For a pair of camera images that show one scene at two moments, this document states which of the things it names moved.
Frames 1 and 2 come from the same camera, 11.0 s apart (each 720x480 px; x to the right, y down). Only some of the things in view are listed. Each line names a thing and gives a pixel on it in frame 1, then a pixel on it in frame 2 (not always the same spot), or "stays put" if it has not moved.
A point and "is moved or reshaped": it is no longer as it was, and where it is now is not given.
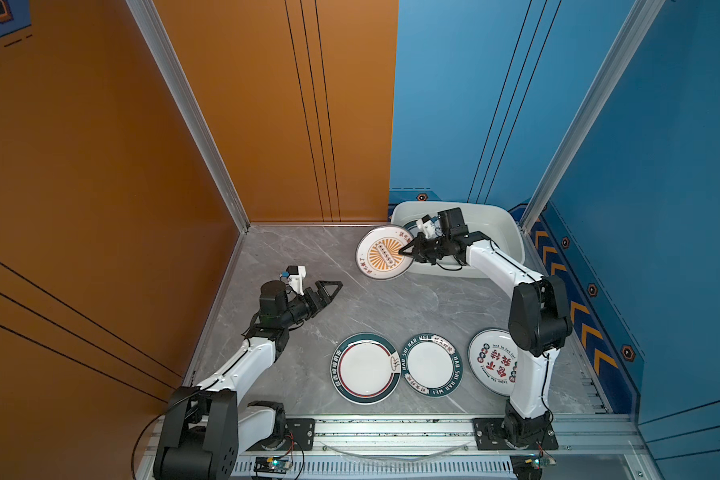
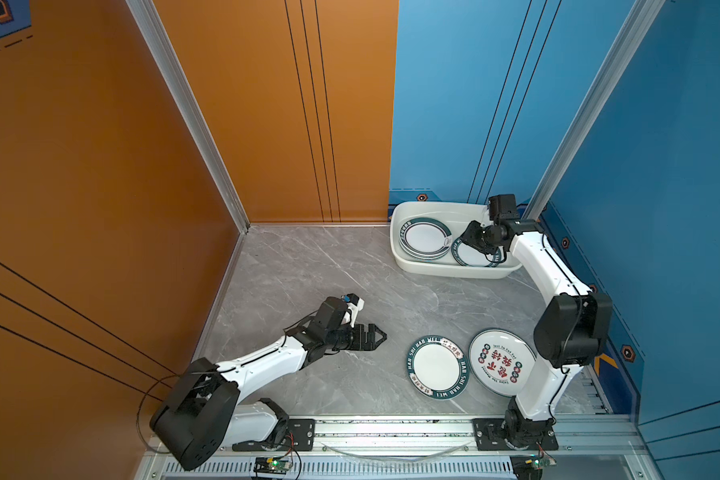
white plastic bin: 494,221 stays put
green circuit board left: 277,465 stays put
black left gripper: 322,297 → 371,343
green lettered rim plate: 431,365 is moved or reshaped
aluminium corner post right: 639,24 stays put
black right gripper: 419,252 → 469,236
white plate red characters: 493,360 stays put
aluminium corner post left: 154,29 stays put
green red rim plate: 365,368 is moved or reshaped
